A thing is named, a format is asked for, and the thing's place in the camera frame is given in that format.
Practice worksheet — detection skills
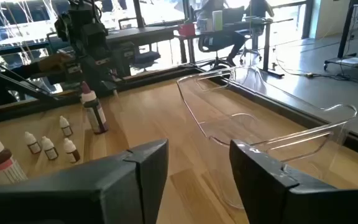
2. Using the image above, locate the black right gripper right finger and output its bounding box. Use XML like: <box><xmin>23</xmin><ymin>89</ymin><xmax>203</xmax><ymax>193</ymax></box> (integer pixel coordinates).
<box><xmin>229</xmin><ymin>139</ymin><xmax>358</xmax><ymax>224</ymax></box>

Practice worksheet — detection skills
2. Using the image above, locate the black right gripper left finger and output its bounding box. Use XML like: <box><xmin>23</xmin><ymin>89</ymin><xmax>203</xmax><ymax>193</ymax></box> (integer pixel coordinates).
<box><xmin>0</xmin><ymin>139</ymin><xmax>169</xmax><ymax>224</ymax></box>

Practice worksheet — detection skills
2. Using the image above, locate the large maroon food coloring bottle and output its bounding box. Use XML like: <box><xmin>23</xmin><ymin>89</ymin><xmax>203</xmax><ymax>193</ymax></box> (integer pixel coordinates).
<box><xmin>80</xmin><ymin>81</ymin><xmax>109</xmax><ymax>135</ymax></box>

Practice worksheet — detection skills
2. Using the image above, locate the small brown food coloring bottle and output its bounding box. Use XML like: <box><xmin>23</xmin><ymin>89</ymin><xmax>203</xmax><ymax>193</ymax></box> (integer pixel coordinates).
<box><xmin>62</xmin><ymin>138</ymin><xmax>81</xmax><ymax>164</ymax></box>

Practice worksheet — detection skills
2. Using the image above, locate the small dark green coloring bottle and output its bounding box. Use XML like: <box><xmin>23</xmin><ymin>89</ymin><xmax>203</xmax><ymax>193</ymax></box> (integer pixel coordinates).
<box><xmin>40</xmin><ymin>136</ymin><xmax>59</xmax><ymax>161</ymax></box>

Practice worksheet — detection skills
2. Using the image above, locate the small white-capped food coloring bottle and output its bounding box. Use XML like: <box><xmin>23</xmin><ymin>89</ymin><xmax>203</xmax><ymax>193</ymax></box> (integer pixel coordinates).
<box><xmin>58</xmin><ymin>115</ymin><xmax>73</xmax><ymax>138</ymax></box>
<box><xmin>24</xmin><ymin>131</ymin><xmax>42</xmax><ymax>155</ymax></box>

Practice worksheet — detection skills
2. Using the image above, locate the person's hand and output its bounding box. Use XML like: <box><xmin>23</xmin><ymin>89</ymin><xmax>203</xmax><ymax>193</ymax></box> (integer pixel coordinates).
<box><xmin>38</xmin><ymin>52</ymin><xmax>74</xmax><ymax>73</ymax></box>

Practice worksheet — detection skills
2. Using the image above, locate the black office chair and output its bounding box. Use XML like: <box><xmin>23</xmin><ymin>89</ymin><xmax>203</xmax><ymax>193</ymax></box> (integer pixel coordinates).
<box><xmin>239</xmin><ymin>26</ymin><xmax>265</xmax><ymax>62</ymax></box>
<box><xmin>197</xmin><ymin>32</ymin><xmax>241</xmax><ymax>70</ymax></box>
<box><xmin>118</xmin><ymin>17</ymin><xmax>162</xmax><ymax>65</ymax></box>

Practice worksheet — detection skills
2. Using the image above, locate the dark office desk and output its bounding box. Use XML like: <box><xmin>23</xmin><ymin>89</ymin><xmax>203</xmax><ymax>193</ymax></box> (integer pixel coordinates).
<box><xmin>106</xmin><ymin>24</ymin><xmax>181</xmax><ymax>63</ymax></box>

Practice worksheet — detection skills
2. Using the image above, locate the clear plastic bin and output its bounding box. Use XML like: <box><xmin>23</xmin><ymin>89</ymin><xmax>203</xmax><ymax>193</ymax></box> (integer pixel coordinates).
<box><xmin>176</xmin><ymin>66</ymin><xmax>358</xmax><ymax>209</ymax></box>

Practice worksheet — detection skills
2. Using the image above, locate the red container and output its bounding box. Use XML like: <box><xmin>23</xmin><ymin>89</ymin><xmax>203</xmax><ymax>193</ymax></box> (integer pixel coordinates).
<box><xmin>178</xmin><ymin>21</ymin><xmax>196</xmax><ymax>37</ymax></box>

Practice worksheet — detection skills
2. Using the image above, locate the person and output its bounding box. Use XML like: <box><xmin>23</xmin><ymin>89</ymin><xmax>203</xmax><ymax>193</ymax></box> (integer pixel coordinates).
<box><xmin>246</xmin><ymin>0</ymin><xmax>275</xmax><ymax>19</ymax></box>
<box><xmin>196</xmin><ymin>0</ymin><xmax>250</xmax><ymax>65</ymax></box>

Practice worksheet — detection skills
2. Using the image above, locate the white and green box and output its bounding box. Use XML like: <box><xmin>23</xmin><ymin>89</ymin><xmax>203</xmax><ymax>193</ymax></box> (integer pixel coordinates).
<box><xmin>212</xmin><ymin>10</ymin><xmax>224</xmax><ymax>32</ymax></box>

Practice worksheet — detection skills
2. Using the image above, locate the black office desk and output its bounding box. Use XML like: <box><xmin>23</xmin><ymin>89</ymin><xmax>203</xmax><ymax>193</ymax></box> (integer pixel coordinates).
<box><xmin>174</xmin><ymin>17</ymin><xmax>295</xmax><ymax>78</ymax></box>

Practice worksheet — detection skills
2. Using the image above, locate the black wheeled stand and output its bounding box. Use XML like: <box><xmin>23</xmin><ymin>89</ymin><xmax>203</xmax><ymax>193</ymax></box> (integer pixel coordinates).
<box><xmin>323</xmin><ymin>0</ymin><xmax>358</xmax><ymax>80</ymax></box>

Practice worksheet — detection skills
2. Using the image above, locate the floor power cable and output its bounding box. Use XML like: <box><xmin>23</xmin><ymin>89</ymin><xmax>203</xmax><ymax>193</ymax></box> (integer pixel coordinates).
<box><xmin>273</xmin><ymin>40</ymin><xmax>358</xmax><ymax>86</ymax></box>

